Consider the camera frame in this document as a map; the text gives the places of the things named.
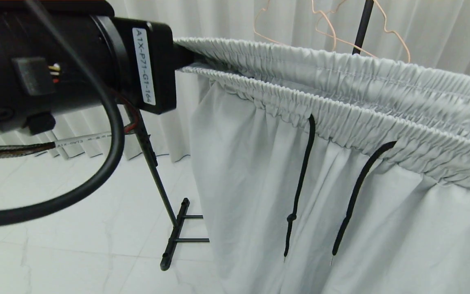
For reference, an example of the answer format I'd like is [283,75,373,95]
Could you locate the pale grey shorts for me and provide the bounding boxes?
[173,37,470,294]

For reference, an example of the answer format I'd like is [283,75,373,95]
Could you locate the black cable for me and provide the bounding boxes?
[0,0,126,228]

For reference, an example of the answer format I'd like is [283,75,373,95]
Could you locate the black clothes rack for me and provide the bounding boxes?
[123,0,375,272]

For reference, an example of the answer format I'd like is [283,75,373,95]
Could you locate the pink clothes hanger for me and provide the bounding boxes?
[253,0,337,51]
[315,0,411,64]

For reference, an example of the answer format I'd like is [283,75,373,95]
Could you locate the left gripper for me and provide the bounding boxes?
[0,16,177,136]

